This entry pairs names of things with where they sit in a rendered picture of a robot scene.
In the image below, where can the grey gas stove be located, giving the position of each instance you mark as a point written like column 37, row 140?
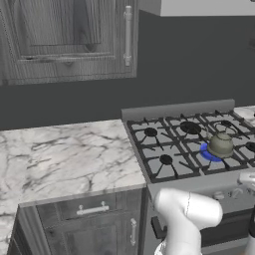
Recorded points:
column 179, row 149

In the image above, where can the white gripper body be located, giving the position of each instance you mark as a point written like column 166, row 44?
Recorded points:
column 248, row 178

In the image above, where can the grey wooden wall cupboard door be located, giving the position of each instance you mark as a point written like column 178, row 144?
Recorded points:
column 63, row 40

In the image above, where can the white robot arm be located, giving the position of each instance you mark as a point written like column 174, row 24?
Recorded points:
column 187, row 215

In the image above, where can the silver stove knob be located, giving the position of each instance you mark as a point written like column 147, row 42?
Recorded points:
column 218, row 196
column 237, row 192

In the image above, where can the black oven door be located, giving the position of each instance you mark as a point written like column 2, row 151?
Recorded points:
column 229, row 225

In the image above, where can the grey-green kettle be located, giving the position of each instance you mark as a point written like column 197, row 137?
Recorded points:
column 220, row 144

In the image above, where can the grey wooden base cupboard door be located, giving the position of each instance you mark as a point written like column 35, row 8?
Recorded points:
column 96, row 236

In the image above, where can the grey range hood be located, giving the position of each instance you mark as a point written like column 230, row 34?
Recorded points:
column 199, row 7

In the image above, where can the grey wooden drawer front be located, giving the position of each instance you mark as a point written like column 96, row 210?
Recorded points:
column 89, row 205

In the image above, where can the blue burner flame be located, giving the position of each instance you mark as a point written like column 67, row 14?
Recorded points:
column 206, row 153

